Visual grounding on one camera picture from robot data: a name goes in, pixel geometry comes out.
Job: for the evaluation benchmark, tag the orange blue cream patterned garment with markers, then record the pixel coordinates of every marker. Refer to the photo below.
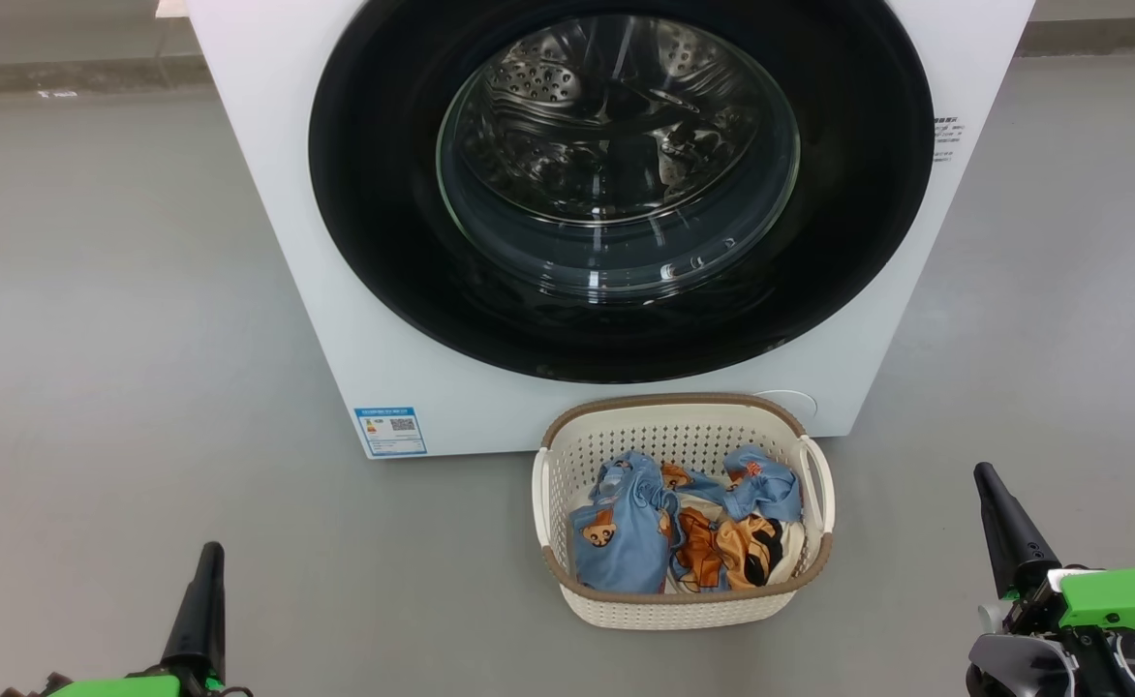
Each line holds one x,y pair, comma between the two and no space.
742,552

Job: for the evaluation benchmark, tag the white front-load washing machine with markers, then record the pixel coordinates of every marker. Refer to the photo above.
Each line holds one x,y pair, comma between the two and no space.
267,194

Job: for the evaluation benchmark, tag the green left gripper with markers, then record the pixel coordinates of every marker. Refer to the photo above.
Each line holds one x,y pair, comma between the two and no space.
122,687

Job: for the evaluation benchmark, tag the cream perforated laundry basket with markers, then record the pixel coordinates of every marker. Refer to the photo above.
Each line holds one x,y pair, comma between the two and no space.
684,610

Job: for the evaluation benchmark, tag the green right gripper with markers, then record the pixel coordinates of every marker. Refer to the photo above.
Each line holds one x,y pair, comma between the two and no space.
1119,600

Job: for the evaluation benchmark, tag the grey washing machine door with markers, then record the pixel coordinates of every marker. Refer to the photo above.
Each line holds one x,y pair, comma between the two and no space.
383,194

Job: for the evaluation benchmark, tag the blue bear-print garment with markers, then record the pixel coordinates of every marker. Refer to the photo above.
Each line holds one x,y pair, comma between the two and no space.
626,542

